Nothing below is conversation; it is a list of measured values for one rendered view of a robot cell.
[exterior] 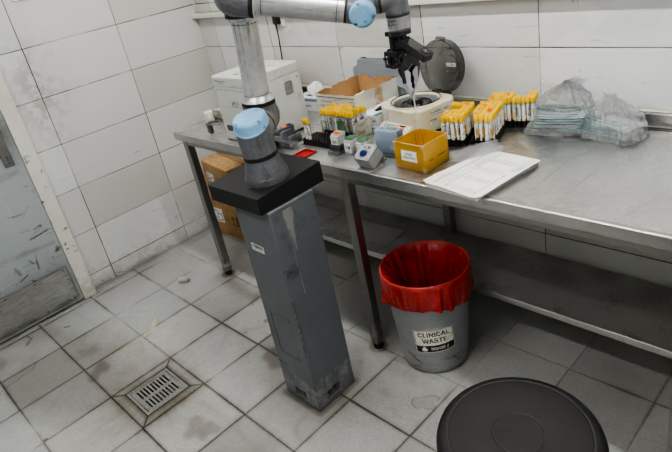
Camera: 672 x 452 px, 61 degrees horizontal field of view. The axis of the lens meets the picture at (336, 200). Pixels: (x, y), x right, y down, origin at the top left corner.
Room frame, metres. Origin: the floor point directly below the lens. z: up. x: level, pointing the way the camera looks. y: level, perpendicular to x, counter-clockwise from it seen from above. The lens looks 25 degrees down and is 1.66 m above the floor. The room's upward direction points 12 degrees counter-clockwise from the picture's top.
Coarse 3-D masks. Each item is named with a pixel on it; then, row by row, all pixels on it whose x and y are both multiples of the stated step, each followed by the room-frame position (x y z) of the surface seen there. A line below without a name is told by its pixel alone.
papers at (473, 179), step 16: (480, 160) 1.72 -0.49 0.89; (496, 160) 1.69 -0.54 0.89; (512, 160) 1.67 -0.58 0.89; (528, 160) 1.64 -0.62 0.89; (432, 176) 1.67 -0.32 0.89; (448, 176) 1.65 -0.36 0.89; (464, 176) 1.62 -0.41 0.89; (480, 176) 1.60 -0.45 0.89; (496, 176) 1.58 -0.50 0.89; (512, 176) 1.55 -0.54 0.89; (448, 192) 1.56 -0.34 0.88; (464, 192) 1.51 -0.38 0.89; (480, 192) 1.49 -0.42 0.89
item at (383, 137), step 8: (376, 128) 2.00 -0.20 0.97; (384, 128) 1.98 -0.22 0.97; (392, 128) 1.96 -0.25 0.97; (400, 128) 1.94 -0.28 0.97; (376, 136) 1.98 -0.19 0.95; (384, 136) 1.96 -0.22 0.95; (392, 136) 1.93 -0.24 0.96; (400, 136) 1.94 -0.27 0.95; (376, 144) 1.99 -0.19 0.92; (384, 144) 1.96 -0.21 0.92; (392, 144) 1.94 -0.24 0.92; (384, 152) 1.97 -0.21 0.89; (392, 152) 1.94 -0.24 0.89
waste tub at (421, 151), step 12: (420, 132) 1.90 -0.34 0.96; (432, 132) 1.86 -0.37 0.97; (444, 132) 1.82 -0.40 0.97; (396, 144) 1.82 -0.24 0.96; (408, 144) 1.78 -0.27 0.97; (420, 144) 1.91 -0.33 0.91; (432, 144) 1.76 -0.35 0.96; (444, 144) 1.80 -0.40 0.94; (396, 156) 1.83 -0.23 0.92; (408, 156) 1.78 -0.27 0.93; (420, 156) 1.74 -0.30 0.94; (432, 156) 1.76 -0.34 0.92; (444, 156) 1.79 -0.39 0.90; (408, 168) 1.79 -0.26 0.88; (420, 168) 1.75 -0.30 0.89; (432, 168) 1.75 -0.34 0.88
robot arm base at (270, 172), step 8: (248, 160) 1.77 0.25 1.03; (256, 160) 1.75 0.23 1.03; (264, 160) 1.76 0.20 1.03; (272, 160) 1.77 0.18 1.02; (280, 160) 1.79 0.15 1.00; (248, 168) 1.77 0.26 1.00; (256, 168) 1.76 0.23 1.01; (264, 168) 1.75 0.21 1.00; (272, 168) 1.76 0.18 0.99; (280, 168) 1.77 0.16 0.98; (248, 176) 1.77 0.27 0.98; (256, 176) 1.75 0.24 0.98; (264, 176) 1.75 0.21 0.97; (272, 176) 1.75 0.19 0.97; (280, 176) 1.76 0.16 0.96; (248, 184) 1.77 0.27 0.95; (256, 184) 1.75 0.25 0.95; (264, 184) 1.74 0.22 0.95; (272, 184) 1.74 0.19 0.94
